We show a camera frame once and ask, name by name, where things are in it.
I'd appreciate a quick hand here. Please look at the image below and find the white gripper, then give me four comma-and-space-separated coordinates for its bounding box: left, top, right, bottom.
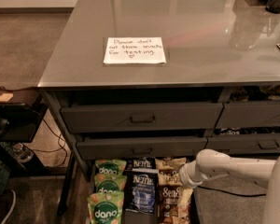
177, 162, 198, 218

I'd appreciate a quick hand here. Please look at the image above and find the blue kettle chip bag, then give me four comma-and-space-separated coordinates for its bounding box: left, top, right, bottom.
125, 169, 158, 214
133, 158, 156, 169

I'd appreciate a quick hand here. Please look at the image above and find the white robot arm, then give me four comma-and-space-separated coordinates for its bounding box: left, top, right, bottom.
178, 149, 280, 224

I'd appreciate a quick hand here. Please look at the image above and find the brown Sea Salt chip bag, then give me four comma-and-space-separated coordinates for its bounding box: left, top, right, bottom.
158, 186, 190, 224

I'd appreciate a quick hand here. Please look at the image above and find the middle tan chip bag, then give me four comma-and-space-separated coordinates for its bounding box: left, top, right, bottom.
158, 170, 181, 186

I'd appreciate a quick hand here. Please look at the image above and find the tan chip bag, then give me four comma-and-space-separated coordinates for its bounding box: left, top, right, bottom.
155, 158, 187, 171
158, 170, 181, 186

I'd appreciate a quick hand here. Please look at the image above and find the back tan chip bag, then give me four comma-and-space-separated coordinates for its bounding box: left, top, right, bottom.
155, 158, 187, 171

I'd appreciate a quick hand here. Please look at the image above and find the bottom left open drawer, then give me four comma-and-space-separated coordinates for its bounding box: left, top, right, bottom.
89, 157, 205, 224

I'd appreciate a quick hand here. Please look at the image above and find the back green Dang chip bag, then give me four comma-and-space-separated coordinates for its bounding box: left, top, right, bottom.
95, 160, 127, 175

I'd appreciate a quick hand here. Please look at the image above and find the green dang chip bag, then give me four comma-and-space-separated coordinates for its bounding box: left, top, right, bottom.
87, 191, 124, 224
95, 160, 127, 175
94, 174, 127, 193

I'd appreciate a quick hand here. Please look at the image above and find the middle green Dang chip bag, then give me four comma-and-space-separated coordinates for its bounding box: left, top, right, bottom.
94, 174, 127, 193

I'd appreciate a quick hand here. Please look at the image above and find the front green Dang chip bag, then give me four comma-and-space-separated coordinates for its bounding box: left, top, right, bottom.
87, 191, 124, 224

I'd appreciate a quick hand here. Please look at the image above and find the middle left grey drawer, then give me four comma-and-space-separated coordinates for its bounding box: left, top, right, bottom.
77, 136, 206, 160

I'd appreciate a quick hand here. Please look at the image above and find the grey drawer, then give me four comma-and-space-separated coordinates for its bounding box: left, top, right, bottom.
61, 103, 223, 133
77, 136, 206, 160
206, 133, 280, 154
217, 101, 280, 129

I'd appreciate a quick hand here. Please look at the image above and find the middle right grey drawer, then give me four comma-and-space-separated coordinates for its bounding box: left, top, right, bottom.
206, 133, 280, 154

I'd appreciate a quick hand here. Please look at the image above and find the top right grey drawer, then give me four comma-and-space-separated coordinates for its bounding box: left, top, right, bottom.
217, 101, 280, 129

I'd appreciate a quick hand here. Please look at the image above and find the top left grey drawer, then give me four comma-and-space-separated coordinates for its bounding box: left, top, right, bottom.
61, 103, 223, 133

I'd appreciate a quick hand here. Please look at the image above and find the grey metal counter cabinet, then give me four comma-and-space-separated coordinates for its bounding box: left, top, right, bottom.
36, 0, 280, 217

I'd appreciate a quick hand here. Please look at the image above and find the white handwritten paper note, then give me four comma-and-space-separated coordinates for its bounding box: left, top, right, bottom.
104, 37, 166, 64

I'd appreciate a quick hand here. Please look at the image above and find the dark sneaker shoe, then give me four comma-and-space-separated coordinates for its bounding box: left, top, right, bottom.
0, 189, 16, 224

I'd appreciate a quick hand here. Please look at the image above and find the black side shelf unit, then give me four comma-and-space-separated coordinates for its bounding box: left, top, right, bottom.
0, 87, 49, 176

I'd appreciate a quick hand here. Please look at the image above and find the black floor cable right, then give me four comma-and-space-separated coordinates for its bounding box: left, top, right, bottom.
197, 184, 267, 198

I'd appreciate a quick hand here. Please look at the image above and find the black floor cable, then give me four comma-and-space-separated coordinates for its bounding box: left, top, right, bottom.
31, 109, 69, 168
197, 184, 267, 198

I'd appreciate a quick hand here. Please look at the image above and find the black floor cable left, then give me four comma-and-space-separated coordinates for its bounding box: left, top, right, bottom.
31, 109, 69, 168

